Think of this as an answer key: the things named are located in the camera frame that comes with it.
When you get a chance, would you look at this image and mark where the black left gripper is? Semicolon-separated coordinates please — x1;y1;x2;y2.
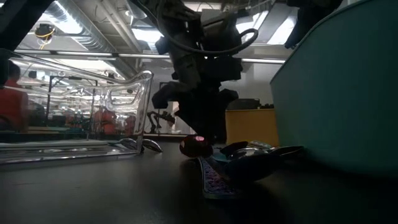
169;54;244;144

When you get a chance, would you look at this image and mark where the iridescent rainbow metal spoon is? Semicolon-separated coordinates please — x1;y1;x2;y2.
179;134;242;200

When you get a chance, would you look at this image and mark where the teal plastic bin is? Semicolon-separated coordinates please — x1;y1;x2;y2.
269;0;398;180

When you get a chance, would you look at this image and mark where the clear plastic bin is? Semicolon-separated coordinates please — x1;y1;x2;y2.
0;51;155;164

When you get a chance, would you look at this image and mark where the black cabinet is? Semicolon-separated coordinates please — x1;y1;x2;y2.
226;98;276;110

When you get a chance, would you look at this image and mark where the yellow plastic bin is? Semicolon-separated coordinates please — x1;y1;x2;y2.
225;108;280;147

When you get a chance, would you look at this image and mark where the long ceiling light bar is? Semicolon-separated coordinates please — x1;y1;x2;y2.
14;49;287;65

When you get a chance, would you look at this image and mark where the person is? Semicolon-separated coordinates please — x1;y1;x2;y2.
0;60;29;131

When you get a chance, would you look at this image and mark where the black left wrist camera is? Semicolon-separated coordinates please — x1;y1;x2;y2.
151;81;178;110

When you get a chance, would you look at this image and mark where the silver air duct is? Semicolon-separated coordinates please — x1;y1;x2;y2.
51;0;147;75

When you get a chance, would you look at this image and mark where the yellow cable reel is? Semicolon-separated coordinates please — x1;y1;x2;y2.
33;22;57;50

